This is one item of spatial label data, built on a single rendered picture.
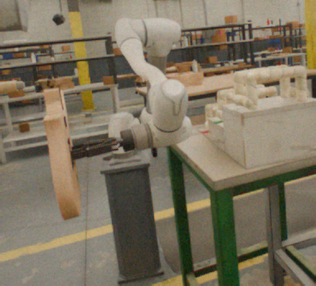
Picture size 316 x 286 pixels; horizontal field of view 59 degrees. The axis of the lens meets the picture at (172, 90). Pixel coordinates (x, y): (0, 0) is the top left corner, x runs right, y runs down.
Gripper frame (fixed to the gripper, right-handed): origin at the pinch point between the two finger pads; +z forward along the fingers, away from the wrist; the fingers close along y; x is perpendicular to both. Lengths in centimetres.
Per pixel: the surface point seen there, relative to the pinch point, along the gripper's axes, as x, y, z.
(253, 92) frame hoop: 10, -26, -53
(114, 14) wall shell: 320, 1061, -180
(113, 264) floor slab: -92, 86, -5
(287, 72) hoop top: 14, -28, -65
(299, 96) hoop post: 6, -27, -69
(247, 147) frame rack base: -5, -25, -49
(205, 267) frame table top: -78, 33, -49
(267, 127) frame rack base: -1, -26, -56
